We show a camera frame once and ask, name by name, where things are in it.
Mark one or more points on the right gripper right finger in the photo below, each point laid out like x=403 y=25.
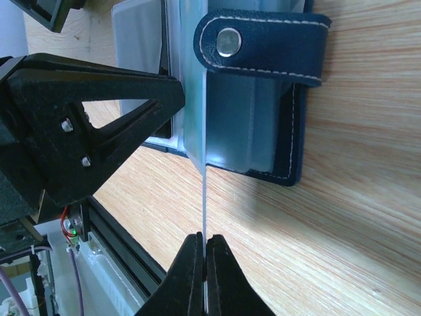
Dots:
x=229 y=292

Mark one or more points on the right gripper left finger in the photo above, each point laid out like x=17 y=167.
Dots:
x=181 y=291

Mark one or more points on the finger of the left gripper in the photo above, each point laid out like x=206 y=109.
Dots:
x=51 y=14

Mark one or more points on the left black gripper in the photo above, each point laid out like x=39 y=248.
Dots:
x=48 y=143

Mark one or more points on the teal card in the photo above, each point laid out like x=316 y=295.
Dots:
x=204 y=181

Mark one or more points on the black mounting rail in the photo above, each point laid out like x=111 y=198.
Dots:
x=136 y=264

